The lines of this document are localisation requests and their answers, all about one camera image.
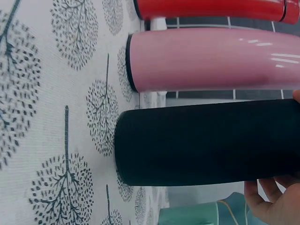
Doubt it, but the person's right hand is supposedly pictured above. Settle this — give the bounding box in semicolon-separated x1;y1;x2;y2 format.
243;90;300;225

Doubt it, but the black bottle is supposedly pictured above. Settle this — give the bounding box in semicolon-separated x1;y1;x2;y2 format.
114;98;300;187

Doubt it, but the mint green bottle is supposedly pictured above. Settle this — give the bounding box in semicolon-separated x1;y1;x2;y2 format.
158;191;261;225

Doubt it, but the pink bottle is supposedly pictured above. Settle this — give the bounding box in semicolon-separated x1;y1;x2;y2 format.
126;27;300;92

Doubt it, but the red bottle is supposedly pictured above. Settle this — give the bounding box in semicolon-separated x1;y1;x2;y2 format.
133;0;300;25

